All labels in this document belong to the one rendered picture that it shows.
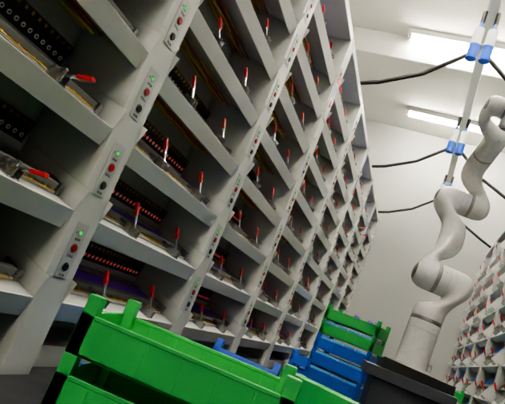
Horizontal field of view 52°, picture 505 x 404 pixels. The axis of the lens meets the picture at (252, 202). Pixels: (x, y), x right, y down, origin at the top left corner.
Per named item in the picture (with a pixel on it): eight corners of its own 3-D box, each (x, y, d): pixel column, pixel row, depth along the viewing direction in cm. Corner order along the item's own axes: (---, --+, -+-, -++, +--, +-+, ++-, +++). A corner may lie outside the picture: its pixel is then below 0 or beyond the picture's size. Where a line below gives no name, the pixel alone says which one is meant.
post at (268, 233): (228, 371, 239) (354, 45, 272) (222, 371, 231) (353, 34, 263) (191, 353, 246) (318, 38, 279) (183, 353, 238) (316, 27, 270)
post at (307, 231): (264, 370, 304) (363, 107, 336) (260, 370, 295) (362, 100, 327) (234, 357, 311) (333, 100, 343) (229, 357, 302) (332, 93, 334)
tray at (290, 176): (289, 190, 247) (301, 174, 248) (258, 138, 192) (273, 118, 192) (257, 168, 255) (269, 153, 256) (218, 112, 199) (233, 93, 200)
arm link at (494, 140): (458, 138, 223) (492, 87, 197) (495, 151, 220) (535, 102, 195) (454, 153, 218) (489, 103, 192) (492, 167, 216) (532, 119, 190)
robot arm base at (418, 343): (426, 377, 206) (441, 333, 210) (441, 381, 187) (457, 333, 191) (380, 357, 208) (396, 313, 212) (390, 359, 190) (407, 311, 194)
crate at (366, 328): (386, 342, 279) (391, 328, 280) (376, 337, 262) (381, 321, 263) (335, 323, 295) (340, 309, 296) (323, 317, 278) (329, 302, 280)
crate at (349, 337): (381, 357, 277) (386, 342, 279) (371, 352, 260) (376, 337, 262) (330, 337, 293) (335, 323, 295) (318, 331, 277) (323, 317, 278)
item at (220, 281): (245, 304, 237) (264, 280, 238) (197, 284, 181) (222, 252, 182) (212, 277, 245) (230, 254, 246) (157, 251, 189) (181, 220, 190)
